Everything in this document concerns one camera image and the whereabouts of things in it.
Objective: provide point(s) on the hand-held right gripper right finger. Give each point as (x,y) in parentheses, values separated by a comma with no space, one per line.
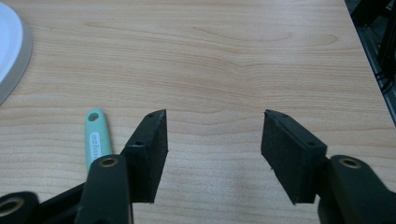
(288,155)

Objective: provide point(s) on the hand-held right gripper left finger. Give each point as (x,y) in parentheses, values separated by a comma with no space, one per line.
(148,158)

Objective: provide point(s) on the white round plate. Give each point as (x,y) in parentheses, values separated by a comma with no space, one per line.
(11,46)

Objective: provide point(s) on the black metal frame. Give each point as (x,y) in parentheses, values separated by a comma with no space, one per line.
(378,40)

